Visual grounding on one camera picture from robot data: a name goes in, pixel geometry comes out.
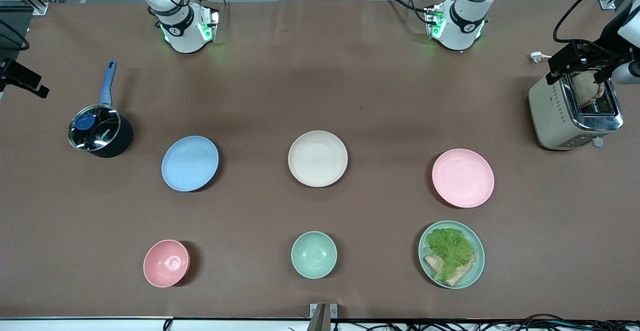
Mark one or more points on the white toaster power plug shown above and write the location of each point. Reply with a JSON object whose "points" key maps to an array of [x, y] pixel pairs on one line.
{"points": [[536, 57]]}

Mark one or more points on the brown toast slice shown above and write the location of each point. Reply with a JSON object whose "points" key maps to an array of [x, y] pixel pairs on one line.
{"points": [[586, 91]]}

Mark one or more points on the grey metal camera mount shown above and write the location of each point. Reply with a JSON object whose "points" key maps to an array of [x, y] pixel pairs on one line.
{"points": [[320, 318]]}

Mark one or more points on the green lettuce leaf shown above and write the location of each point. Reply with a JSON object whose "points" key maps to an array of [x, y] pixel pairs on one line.
{"points": [[450, 248]]}

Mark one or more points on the glass pot lid blue knob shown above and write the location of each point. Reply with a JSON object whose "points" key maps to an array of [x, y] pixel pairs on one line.
{"points": [[95, 128]]}

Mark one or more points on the pink plate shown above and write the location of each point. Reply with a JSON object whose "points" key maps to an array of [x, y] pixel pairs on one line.
{"points": [[463, 178]]}

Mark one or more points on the green bowl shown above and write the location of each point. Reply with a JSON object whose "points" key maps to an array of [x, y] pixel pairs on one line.
{"points": [[314, 254]]}

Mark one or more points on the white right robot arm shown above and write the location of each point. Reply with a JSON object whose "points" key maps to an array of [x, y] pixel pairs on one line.
{"points": [[182, 26]]}

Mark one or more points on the beige and chrome toaster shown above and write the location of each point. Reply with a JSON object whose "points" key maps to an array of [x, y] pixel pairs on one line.
{"points": [[550, 116]]}

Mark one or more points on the green plate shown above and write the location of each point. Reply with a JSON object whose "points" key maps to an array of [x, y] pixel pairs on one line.
{"points": [[477, 266]]}

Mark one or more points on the pink bowl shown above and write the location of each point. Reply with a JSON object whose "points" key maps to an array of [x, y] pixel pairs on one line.
{"points": [[166, 263]]}

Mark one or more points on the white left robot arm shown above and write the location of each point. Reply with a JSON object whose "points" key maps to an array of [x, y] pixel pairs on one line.
{"points": [[465, 21]]}

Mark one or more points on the beige plate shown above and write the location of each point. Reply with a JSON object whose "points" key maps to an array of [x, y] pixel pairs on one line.
{"points": [[318, 159]]}

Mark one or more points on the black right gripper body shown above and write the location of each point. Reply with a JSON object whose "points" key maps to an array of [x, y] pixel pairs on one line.
{"points": [[16, 75]]}

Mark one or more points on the blue plate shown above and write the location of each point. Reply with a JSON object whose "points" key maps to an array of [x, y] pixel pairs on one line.
{"points": [[190, 163]]}

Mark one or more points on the brown bread slice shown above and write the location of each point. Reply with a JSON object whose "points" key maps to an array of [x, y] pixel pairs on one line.
{"points": [[433, 262], [462, 274]]}

